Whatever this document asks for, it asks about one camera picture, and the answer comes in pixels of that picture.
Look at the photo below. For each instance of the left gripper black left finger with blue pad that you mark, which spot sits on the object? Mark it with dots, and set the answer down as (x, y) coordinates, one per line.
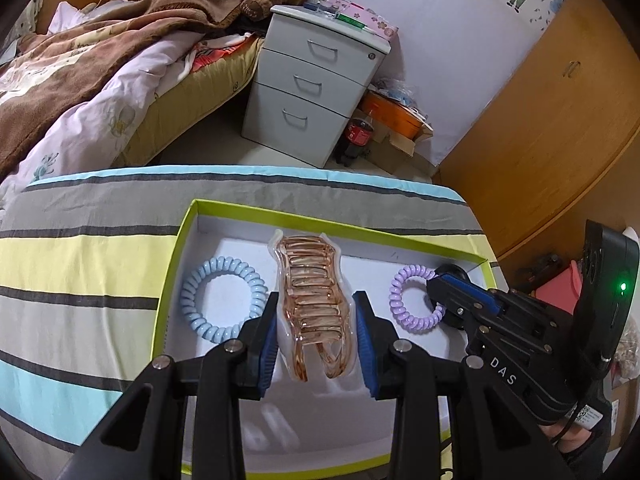
(260, 338)

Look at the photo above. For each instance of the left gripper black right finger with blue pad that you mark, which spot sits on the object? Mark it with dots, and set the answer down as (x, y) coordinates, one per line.
(375, 337)

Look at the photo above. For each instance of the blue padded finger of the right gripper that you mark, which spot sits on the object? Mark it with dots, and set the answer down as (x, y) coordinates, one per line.
(460, 299)

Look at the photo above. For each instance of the rose gold hair claw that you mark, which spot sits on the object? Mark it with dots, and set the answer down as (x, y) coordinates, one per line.
(315, 309)

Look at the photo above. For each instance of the pink plastic bin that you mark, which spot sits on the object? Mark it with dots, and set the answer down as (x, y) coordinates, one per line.
(564, 290)

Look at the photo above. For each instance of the orange storage box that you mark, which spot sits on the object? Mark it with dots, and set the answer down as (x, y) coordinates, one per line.
(391, 114)

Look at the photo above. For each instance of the striped tablecloth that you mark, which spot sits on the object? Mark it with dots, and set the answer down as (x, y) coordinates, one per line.
(84, 258)

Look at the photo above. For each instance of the wooden wardrobe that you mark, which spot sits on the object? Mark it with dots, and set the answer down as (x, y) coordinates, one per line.
(558, 126)

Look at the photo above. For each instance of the cola bottle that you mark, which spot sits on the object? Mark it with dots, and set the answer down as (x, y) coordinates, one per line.
(353, 140)

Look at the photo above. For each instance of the grey three-drawer nightstand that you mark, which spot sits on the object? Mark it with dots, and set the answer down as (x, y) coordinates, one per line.
(311, 74)

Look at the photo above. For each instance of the pink floral box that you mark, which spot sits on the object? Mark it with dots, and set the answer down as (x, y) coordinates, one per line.
(364, 18)

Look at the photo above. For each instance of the lilac printed duvet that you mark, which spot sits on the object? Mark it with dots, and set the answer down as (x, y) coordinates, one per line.
(90, 135)

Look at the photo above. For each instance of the brown fleece blanket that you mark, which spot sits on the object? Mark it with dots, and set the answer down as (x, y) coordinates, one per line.
(57, 72)

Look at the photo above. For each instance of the black camera module green light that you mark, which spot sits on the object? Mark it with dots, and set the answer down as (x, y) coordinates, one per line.
(610, 264)

